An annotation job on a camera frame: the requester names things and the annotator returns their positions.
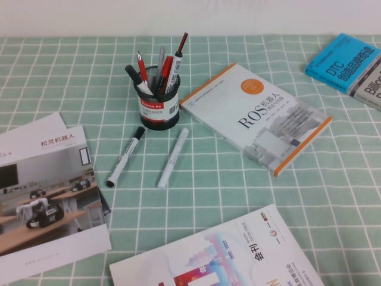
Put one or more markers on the blue and grey DTC book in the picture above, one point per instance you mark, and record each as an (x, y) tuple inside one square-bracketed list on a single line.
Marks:
[(342, 65)]

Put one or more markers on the dark booklet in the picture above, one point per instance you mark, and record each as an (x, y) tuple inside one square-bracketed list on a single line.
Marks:
[(105, 205)]

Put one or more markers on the white pen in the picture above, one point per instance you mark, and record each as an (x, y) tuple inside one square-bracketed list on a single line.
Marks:
[(174, 156)]

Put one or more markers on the robot photo brochure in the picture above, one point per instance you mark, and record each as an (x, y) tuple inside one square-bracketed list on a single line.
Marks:
[(53, 193)]

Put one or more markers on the white ROS robot book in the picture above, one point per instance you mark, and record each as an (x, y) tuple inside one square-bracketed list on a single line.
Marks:
[(232, 101)]

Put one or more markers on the red pen with metal tip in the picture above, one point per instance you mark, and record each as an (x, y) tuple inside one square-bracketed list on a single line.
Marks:
[(143, 67)]

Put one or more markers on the white show catalogue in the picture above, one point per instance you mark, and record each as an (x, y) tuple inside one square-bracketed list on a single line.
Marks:
[(238, 253)]

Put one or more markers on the plain white brochure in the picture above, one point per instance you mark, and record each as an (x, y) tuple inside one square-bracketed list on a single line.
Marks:
[(44, 125)]

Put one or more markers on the black mesh pen holder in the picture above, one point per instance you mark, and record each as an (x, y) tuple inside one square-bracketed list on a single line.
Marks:
[(154, 116)]

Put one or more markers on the red capped pen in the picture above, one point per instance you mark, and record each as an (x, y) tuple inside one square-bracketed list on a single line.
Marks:
[(167, 68)]

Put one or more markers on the grey pen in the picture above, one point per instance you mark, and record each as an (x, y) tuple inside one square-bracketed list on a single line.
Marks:
[(160, 59)]

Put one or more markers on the green checked tablecloth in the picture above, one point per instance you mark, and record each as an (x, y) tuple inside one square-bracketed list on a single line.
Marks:
[(59, 74)]

